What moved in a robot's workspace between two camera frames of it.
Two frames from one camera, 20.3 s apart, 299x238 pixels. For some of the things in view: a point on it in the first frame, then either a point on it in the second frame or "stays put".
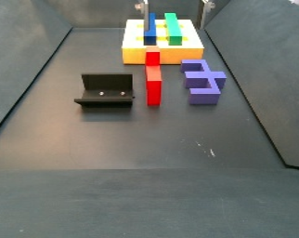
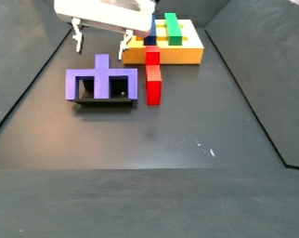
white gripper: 143,6 to 127,14
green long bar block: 173,29 stays put
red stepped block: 153,80 stays put
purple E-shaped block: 203,82 to 100,74
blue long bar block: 149,33 stays put
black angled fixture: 107,91 stays put
